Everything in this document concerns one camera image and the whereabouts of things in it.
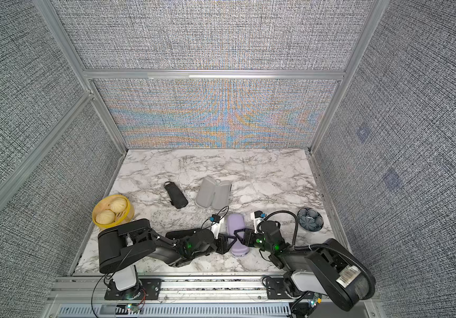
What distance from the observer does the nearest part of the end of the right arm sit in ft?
2.26

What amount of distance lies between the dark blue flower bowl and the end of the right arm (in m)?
0.20

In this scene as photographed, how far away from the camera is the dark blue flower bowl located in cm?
88
